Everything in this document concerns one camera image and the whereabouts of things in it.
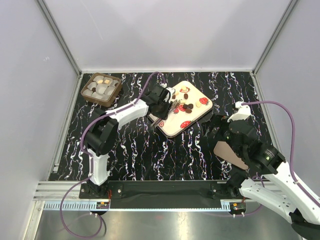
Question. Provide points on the brown oval chocolate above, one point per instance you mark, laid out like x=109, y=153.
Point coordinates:
x=188, y=111

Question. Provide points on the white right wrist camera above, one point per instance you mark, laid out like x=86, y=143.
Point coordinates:
x=241, y=112

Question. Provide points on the round white chocolate right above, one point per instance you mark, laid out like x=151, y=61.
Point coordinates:
x=198, y=104

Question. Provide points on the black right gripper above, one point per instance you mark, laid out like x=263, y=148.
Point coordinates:
x=219, y=121

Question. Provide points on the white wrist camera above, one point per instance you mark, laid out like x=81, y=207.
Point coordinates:
x=171, y=92
x=241, y=112

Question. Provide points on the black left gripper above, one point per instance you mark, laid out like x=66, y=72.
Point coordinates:
x=164, y=116

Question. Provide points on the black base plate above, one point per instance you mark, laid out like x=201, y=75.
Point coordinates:
x=161, y=195

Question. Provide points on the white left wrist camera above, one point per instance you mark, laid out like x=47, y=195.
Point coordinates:
x=171, y=92

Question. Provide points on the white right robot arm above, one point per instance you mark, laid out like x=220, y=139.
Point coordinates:
x=295, y=205

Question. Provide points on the brown chocolate box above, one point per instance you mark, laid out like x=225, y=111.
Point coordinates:
x=103, y=94

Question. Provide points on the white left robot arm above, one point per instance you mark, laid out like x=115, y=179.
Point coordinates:
x=99, y=137

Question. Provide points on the strawberry print tray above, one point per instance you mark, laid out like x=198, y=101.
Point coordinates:
x=179, y=120

